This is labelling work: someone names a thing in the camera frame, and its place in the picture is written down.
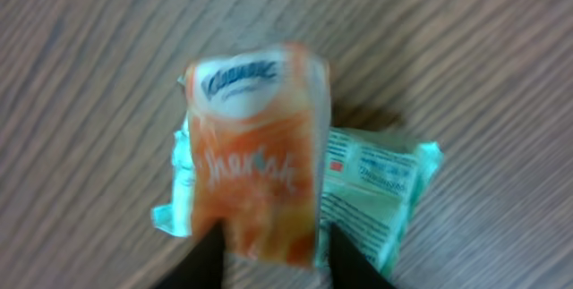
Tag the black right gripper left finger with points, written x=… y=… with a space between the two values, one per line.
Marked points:
x=202 y=267

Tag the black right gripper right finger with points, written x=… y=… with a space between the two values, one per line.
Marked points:
x=349 y=268

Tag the teal white packet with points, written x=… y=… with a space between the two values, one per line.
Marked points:
x=371 y=184

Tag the orange small box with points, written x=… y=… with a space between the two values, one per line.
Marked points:
x=259 y=126

